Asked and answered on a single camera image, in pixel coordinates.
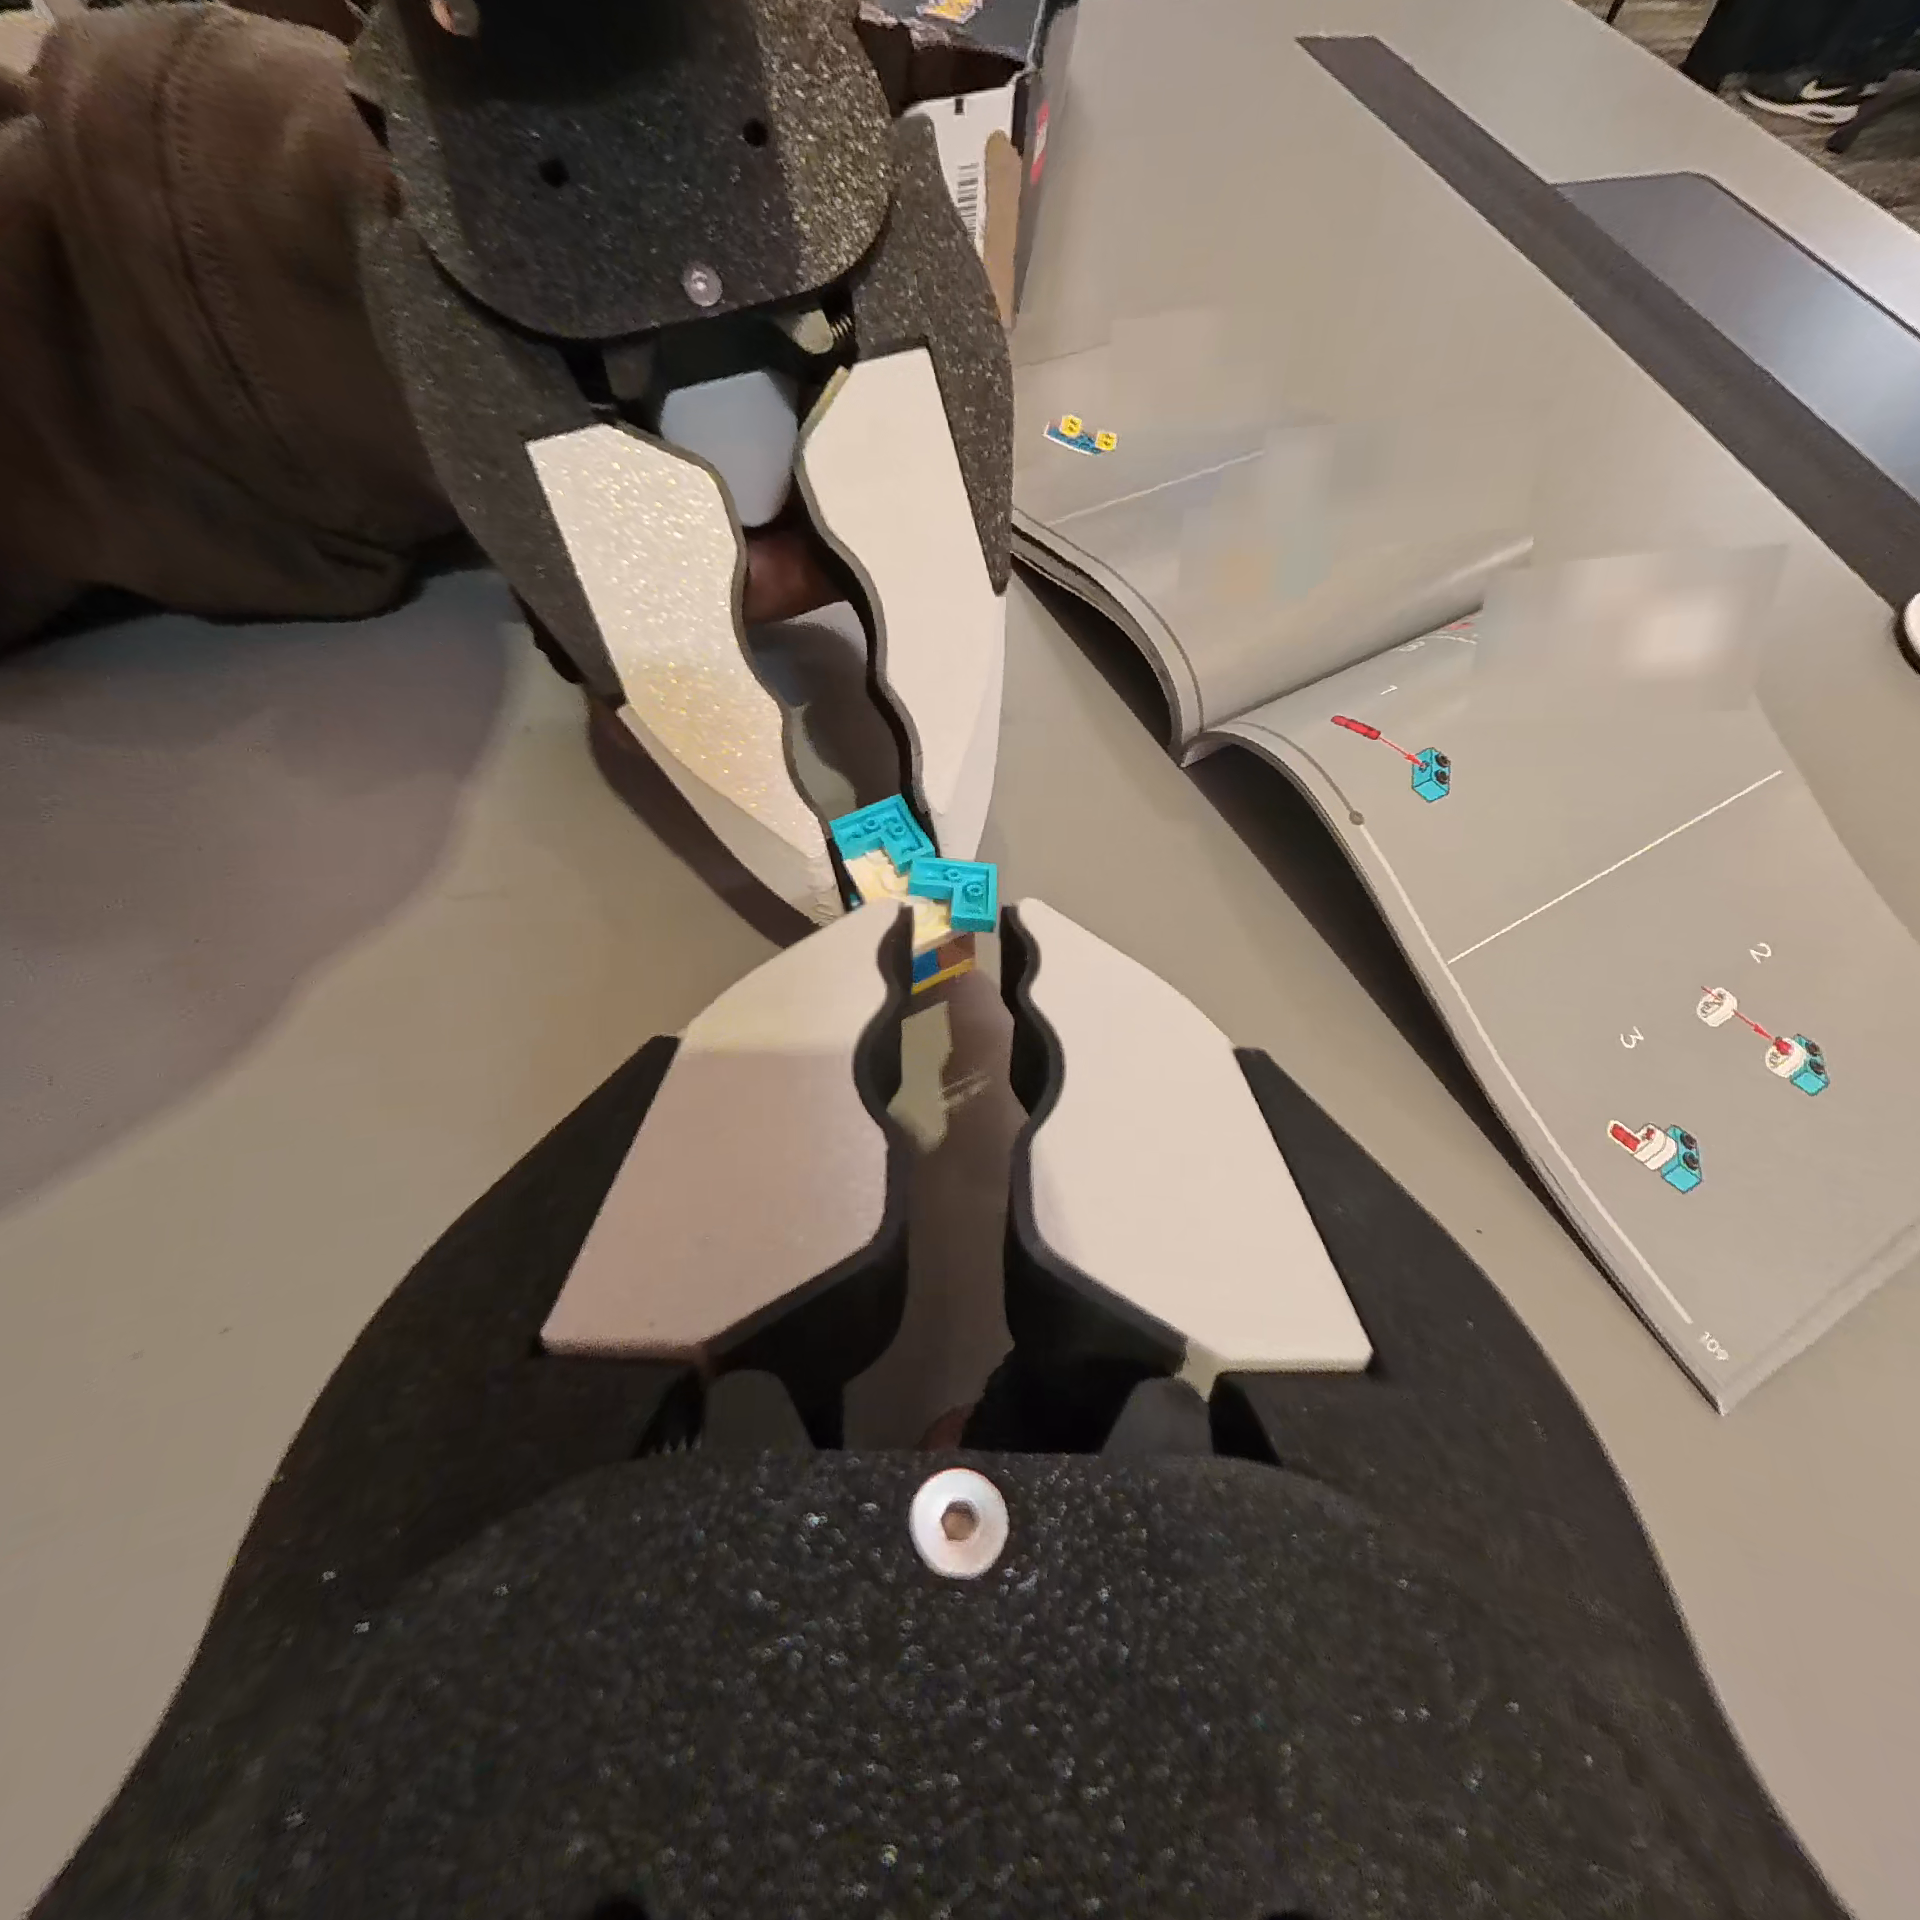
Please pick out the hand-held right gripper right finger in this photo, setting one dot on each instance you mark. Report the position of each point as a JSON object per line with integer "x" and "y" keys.
{"x": 1186, "y": 1200}

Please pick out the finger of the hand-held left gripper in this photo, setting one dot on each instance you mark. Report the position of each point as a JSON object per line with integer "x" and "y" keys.
{"x": 645, "y": 570}
{"x": 932, "y": 570}

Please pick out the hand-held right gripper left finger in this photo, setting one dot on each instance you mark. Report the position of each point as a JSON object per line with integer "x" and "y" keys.
{"x": 736, "y": 1186}

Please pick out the multicolour toy brick assembly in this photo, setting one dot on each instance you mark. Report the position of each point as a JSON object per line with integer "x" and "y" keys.
{"x": 869, "y": 833}

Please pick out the teal L-shaped brick plate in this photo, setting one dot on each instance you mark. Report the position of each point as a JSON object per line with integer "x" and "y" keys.
{"x": 963, "y": 887}

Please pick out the person's left forearm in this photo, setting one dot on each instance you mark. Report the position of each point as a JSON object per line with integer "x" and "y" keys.
{"x": 195, "y": 302}

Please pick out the grey desk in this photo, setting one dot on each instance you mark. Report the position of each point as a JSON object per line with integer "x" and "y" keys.
{"x": 228, "y": 1200}

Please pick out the person's left hand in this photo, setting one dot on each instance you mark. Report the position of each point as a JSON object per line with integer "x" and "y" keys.
{"x": 782, "y": 579}

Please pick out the dark printed cardboard box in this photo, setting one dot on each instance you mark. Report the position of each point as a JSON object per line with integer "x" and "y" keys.
{"x": 1051, "y": 180}

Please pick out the grey instruction booklet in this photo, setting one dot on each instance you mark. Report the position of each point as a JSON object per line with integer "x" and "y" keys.
{"x": 1574, "y": 897}

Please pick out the white flat stand base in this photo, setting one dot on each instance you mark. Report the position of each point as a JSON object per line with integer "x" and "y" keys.
{"x": 1911, "y": 630}

